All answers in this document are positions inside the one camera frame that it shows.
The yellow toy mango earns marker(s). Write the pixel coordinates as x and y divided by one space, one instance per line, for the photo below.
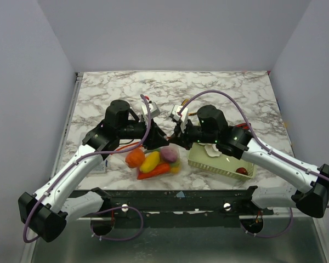
150 162

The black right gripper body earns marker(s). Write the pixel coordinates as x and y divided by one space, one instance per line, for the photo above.
184 135

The purple toy onion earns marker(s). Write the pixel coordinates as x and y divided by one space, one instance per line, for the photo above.
169 154

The white toy garlic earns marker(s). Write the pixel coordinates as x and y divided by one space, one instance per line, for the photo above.
212 150

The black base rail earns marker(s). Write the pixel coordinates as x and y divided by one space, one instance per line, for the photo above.
181 209

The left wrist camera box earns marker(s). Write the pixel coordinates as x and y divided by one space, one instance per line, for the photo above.
151 111

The dark red toy fruit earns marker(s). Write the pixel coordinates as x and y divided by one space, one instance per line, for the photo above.
242 171

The clear zip bag orange zipper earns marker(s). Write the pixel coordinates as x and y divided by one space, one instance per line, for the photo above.
117 162

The yellow toy bell pepper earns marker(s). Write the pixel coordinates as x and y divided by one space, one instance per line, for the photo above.
175 167

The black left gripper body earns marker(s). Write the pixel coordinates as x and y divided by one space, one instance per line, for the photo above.
134 130

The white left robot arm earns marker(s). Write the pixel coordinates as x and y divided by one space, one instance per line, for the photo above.
47 211

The orange toy fruit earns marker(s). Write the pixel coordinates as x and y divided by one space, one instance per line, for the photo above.
135 158

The green perforated plastic basket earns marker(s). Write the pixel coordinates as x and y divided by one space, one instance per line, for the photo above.
223 165

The orange toy carrot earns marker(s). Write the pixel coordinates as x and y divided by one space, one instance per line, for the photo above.
158 170

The red black tool behind basket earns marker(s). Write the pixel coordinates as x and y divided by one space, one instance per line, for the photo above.
243 126

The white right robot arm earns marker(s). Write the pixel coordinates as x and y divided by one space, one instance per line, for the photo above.
309 191

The clear plastic box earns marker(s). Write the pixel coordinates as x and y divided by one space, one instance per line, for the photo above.
100 169

